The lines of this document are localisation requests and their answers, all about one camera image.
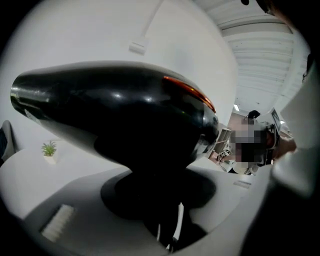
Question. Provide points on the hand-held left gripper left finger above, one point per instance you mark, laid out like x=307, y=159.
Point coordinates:
x=82, y=215

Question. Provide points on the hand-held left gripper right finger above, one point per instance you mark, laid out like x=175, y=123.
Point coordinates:
x=232, y=200

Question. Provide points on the black hair dryer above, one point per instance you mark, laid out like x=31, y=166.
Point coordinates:
x=120, y=110

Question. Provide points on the white table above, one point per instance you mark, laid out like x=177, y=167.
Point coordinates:
x=30, y=180

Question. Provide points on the white shelf unit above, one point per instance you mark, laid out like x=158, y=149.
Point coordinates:
x=223, y=137

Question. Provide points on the small green potted plant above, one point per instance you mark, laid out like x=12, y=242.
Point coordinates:
x=49, y=150

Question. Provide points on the grey chair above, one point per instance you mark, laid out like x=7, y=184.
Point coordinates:
x=8, y=140

